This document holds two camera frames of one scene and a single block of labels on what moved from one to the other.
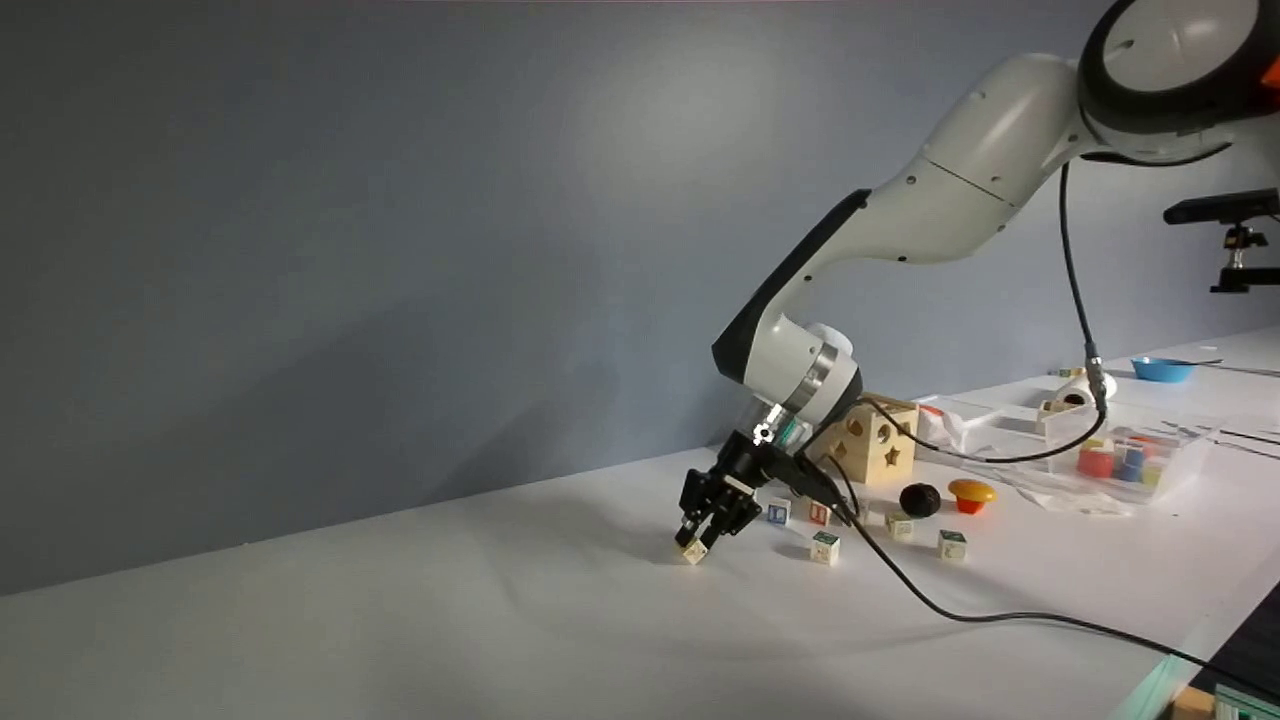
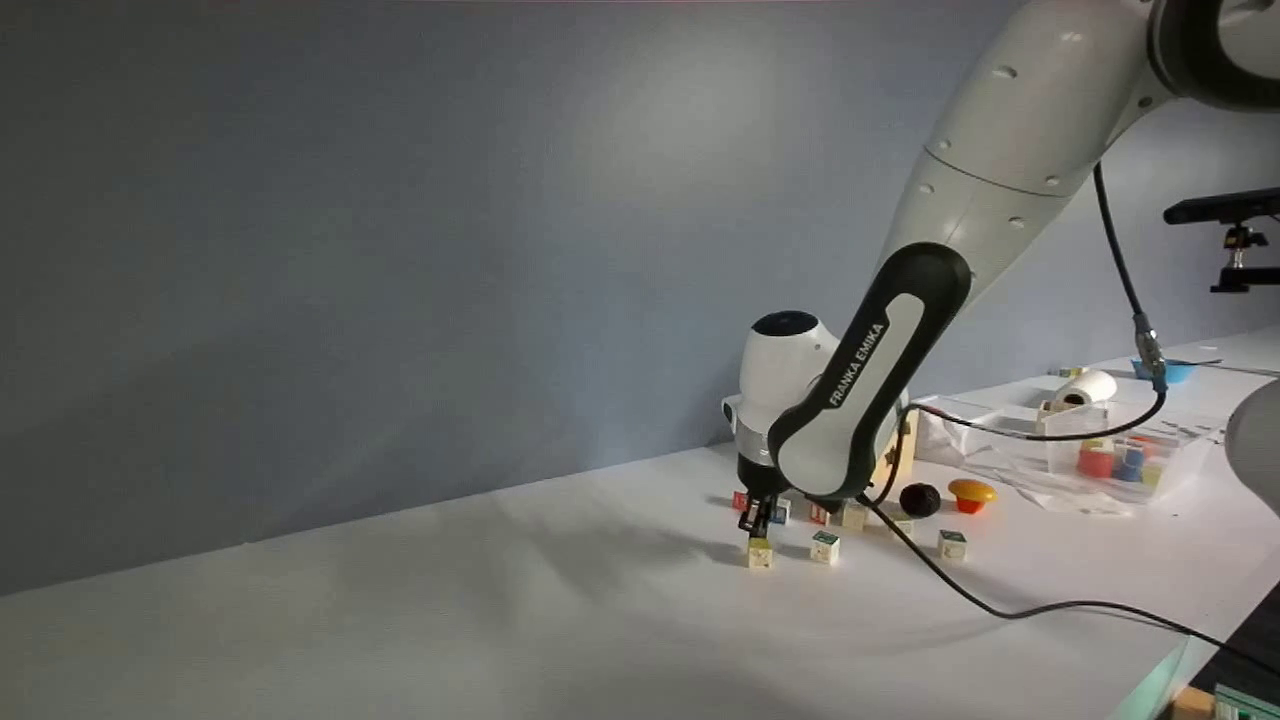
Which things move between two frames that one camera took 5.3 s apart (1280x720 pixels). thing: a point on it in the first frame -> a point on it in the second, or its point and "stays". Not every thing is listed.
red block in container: (1092, 461) stays
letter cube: (692, 552) -> (762, 552)
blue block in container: (1132, 466) stays
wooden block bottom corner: (1194, 705) stays
